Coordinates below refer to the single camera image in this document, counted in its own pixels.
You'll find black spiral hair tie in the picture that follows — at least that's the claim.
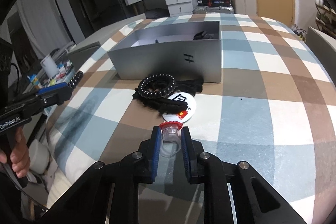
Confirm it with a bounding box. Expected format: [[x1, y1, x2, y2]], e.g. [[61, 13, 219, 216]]
[[138, 73, 176, 99]]

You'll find white round badge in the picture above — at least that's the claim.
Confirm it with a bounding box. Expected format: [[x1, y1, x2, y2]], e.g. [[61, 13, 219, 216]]
[[162, 93, 197, 122]]

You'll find clear ring with red top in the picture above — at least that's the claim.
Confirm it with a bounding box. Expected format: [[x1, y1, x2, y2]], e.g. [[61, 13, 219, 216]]
[[159, 122, 183, 158]]

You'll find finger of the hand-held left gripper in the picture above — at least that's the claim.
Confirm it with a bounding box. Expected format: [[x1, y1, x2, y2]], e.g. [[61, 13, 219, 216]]
[[36, 82, 69, 94], [25, 88, 73, 110]]

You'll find red and black box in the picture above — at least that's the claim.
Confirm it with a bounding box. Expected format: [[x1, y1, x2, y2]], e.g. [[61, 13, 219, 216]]
[[206, 0, 232, 7]]

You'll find wooden shoe rack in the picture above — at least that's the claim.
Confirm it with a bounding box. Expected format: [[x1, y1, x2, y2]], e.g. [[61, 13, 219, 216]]
[[314, 0, 336, 39]]

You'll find silver suitcase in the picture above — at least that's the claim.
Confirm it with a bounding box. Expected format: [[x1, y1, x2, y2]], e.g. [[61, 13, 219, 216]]
[[193, 5, 234, 15]]

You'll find black hair claw clip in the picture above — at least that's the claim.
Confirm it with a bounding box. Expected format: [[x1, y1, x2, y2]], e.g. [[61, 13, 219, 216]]
[[193, 30, 220, 40]]

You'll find person's left hand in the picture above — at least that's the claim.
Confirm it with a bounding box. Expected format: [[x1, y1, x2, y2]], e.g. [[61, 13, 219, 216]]
[[0, 132, 31, 177]]

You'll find black braided hair band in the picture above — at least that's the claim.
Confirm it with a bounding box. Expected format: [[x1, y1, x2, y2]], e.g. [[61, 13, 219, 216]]
[[132, 77, 205, 117]]

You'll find silver rectangular box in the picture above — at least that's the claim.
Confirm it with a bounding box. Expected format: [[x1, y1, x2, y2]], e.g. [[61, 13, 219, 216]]
[[107, 21, 224, 84]]

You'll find black beaded bracelet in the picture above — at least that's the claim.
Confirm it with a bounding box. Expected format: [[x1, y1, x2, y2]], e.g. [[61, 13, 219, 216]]
[[67, 71, 84, 89]]

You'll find pile of loose shoes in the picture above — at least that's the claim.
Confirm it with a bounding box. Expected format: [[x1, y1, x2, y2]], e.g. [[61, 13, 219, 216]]
[[290, 25, 308, 41]]

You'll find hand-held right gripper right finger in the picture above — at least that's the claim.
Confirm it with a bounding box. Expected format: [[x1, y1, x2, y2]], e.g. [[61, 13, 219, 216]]
[[181, 126, 292, 224]]

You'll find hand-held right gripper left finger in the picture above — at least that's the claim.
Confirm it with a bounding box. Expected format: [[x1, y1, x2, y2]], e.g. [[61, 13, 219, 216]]
[[49, 126, 162, 224]]

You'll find clutter of small bottles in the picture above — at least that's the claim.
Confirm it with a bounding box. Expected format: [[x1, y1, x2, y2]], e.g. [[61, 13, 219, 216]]
[[28, 61, 73, 89]]

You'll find white thermos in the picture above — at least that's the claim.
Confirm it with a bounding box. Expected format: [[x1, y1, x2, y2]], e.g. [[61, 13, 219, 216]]
[[40, 54, 60, 78]]

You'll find checked tablecloth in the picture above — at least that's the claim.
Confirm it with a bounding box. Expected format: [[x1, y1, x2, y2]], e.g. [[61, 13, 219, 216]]
[[51, 13, 336, 224]]

